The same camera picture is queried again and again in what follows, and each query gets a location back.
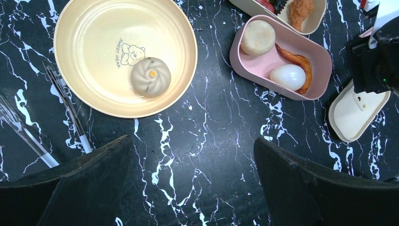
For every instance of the pink lunch box tray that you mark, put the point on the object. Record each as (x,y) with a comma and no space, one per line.
(258,69)

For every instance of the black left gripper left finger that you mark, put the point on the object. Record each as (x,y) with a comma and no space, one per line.
(85,191)

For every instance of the red sausage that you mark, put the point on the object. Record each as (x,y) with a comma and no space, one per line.
(266,4)

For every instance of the orange chicken wing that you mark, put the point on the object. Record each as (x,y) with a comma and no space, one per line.
(300,61)

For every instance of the beige lunch box tray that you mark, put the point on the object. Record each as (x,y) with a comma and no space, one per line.
(309,25)

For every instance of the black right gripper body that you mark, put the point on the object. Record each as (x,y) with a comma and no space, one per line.
(376,70)

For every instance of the white steamed bao bun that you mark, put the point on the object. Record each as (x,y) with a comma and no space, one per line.
(151,77)

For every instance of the round beige bun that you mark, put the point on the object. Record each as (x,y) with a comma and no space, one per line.
(258,38)

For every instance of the beige lunch box lid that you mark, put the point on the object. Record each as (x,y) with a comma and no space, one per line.
(350,114)

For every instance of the dark brown sea cucumber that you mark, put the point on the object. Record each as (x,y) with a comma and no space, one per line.
(278,5)

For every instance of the white boiled egg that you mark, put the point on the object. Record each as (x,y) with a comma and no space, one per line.
(289,76)

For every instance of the fried chicken piece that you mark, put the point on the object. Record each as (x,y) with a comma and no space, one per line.
(299,10)

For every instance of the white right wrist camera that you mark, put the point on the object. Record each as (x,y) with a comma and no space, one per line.
(384,11)

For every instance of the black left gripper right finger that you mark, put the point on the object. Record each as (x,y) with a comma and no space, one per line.
(300,192)

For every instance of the white metal food tongs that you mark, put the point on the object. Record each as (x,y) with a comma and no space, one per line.
(8,114)

